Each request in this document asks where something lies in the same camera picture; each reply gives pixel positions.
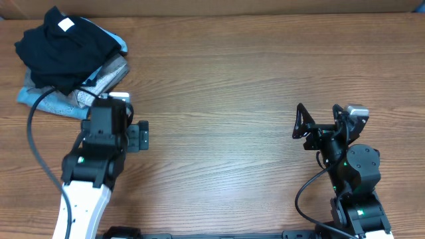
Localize black t-shirt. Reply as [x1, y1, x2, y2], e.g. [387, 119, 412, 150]
[15, 7, 120, 95]

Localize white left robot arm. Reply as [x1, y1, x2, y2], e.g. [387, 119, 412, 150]
[53, 94, 149, 238]

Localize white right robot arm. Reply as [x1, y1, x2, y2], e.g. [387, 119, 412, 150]
[282, 104, 394, 239]

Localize grey folded garment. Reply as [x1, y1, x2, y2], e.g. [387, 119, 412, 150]
[17, 54, 129, 108]

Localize light blue printed shirt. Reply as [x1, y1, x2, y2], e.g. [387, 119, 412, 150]
[82, 26, 128, 86]

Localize blue denim jeans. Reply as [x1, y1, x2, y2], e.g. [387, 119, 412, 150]
[17, 87, 89, 120]

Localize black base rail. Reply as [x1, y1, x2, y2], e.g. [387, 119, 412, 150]
[95, 226, 321, 239]

